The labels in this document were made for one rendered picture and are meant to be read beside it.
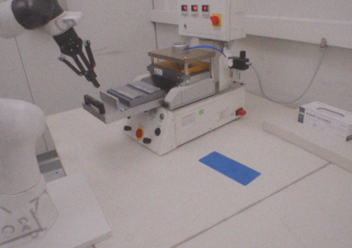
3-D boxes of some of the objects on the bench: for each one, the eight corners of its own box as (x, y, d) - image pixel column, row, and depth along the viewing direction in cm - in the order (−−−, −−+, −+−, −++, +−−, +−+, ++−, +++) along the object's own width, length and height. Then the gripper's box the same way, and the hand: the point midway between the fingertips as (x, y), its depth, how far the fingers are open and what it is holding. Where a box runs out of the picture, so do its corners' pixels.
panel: (121, 130, 139) (131, 94, 136) (157, 154, 117) (169, 110, 114) (118, 130, 137) (128, 93, 135) (153, 153, 116) (165, 110, 113)
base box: (198, 100, 170) (198, 73, 163) (249, 118, 143) (251, 86, 136) (120, 130, 140) (114, 97, 133) (165, 160, 113) (161, 121, 106)
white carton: (315, 115, 132) (317, 100, 129) (364, 133, 113) (367, 117, 110) (297, 121, 127) (298, 106, 124) (345, 142, 108) (349, 125, 105)
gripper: (74, 20, 99) (106, 74, 114) (42, 40, 95) (79, 94, 109) (82, 21, 94) (115, 78, 108) (48, 42, 89) (87, 99, 104)
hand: (92, 79), depth 107 cm, fingers closed
